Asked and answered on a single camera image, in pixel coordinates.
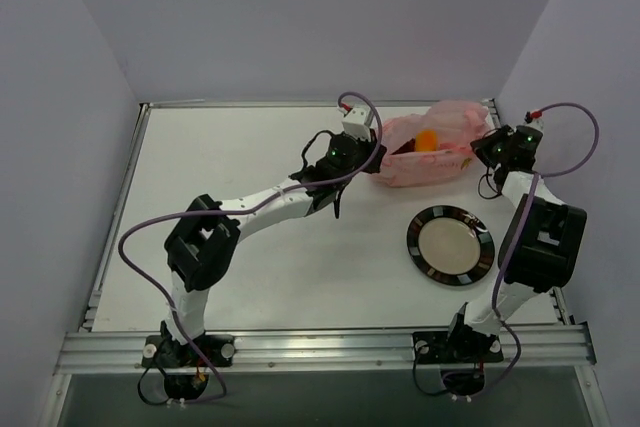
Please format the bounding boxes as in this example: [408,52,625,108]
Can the pink plastic bag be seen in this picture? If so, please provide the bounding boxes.
[372,100,491,188]

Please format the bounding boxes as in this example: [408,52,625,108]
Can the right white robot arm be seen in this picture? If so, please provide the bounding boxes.
[443,120,587,360]

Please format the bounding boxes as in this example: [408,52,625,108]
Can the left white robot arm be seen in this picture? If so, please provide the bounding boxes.
[161,133,386,366]

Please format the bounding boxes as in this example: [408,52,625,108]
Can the orange fake fruit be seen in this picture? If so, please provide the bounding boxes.
[414,129,439,152]

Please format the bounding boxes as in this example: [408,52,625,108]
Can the black rimmed ceramic plate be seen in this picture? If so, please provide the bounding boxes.
[406,205,495,287]

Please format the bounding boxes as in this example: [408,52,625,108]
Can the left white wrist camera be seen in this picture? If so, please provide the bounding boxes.
[339,105,373,142]

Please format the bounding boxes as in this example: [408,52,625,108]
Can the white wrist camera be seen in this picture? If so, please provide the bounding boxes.
[524,110,544,133]
[339,105,373,142]

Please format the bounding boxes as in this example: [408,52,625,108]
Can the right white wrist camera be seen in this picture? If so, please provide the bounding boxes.
[524,110,544,133]

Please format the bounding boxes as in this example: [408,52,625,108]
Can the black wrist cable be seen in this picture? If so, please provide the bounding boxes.
[477,166,504,201]

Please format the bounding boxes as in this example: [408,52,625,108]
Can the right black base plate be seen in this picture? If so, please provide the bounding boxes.
[412,330,504,365]

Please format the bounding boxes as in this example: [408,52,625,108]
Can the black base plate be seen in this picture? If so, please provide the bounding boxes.
[141,334,236,368]
[412,330,504,365]

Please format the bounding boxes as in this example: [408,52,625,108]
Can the aluminium front rail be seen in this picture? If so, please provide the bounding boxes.
[54,325,596,375]

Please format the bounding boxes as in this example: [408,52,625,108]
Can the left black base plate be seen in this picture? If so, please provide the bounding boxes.
[141,334,236,368]

